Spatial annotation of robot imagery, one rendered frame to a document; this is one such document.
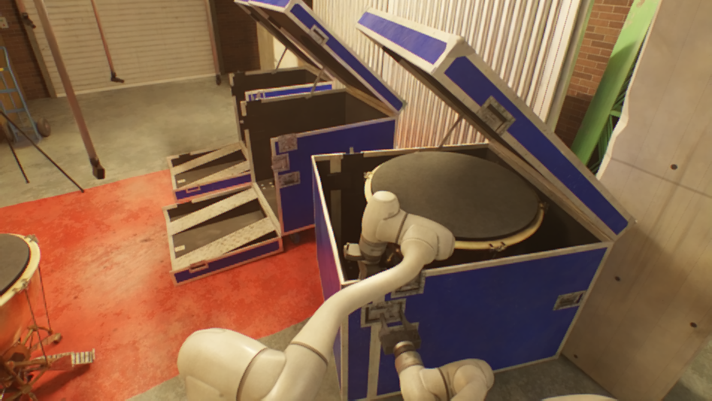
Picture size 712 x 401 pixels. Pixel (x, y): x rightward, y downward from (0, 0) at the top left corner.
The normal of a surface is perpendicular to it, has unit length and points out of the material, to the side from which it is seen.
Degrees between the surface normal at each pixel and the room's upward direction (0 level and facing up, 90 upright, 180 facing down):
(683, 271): 90
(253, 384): 29
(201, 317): 0
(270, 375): 14
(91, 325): 0
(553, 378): 0
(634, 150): 90
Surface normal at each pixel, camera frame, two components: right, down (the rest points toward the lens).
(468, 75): 0.21, 0.49
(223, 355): -0.09, -0.72
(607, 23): -0.85, 0.25
